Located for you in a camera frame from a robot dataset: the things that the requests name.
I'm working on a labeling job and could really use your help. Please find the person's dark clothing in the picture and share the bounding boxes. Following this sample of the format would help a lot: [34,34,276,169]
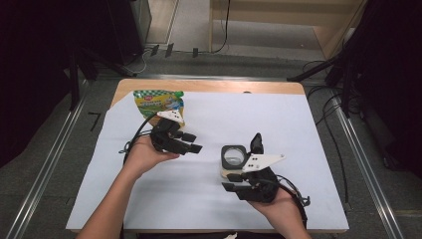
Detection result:
[137,230,283,239]

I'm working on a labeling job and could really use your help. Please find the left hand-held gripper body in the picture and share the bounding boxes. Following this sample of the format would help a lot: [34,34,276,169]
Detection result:
[150,110,189,155]

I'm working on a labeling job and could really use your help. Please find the white table sheet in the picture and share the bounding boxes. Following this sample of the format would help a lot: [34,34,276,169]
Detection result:
[65,91,349,231]

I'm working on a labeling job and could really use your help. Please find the long metal floor rail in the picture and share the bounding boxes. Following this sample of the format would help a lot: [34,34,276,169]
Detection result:
[4,79,91,239]
[331,96,404,239]

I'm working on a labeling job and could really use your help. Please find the person's right hand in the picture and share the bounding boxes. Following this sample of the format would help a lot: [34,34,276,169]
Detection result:
[247,189,305,233]

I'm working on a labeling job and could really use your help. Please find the light wooden shelf unit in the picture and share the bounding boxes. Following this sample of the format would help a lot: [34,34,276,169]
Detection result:
[208,0,369,61]

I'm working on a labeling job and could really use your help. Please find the white floor cable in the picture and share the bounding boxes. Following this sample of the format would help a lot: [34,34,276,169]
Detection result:
[131,49,149,75]

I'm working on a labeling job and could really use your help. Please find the black floor cables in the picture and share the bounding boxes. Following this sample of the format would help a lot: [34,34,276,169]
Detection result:
[303,59,354,204]

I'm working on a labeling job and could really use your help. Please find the black cabinet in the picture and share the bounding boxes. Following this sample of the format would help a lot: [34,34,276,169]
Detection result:
[105,0,153,66]

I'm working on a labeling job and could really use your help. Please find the yellow green checkered seasoning bag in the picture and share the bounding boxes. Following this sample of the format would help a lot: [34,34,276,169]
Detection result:
[132,89,185,127]

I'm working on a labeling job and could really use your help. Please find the person's left hand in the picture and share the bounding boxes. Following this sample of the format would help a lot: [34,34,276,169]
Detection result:
[122,135,180,180]

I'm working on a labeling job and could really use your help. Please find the left hand-held gripper black cable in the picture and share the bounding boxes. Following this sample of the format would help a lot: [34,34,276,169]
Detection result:
[118,113,161,165]

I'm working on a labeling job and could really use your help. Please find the right hand-held gripper black cable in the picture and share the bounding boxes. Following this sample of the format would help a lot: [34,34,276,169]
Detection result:
[277,173,312,230]

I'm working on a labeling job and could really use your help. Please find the black stand with long leg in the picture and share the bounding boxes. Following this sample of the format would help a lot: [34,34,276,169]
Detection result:
[287,49,362,118]

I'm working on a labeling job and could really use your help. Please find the black curtain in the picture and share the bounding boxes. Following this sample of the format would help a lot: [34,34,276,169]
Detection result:
[344,0,422,180]
[0,0,110,168]

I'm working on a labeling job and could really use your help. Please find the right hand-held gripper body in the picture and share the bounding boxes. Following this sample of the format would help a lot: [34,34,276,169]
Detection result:
[236,152,287,204]

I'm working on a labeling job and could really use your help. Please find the black stand with angled legs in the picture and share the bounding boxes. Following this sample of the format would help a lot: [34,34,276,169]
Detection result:
[68,46,137,112]

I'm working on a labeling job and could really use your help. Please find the hanging black cable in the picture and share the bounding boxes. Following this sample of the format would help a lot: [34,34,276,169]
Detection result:
[212,0,232,55]

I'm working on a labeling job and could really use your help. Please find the hand-held gripper black cable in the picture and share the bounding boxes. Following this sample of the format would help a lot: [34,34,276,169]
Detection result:
[277,173,312,230]
[118,113,161,165]

